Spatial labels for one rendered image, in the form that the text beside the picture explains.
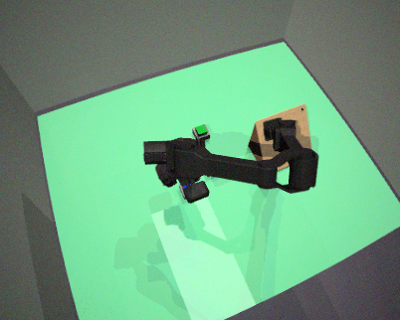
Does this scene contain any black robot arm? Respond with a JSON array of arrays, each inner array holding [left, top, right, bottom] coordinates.
[[143, 118, 319, 194]]

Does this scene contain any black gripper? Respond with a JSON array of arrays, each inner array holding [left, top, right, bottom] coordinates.
[[178, 177, 210, 204]]

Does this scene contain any blue button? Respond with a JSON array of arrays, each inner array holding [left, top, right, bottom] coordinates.
[[179, 184, 187, 200]]

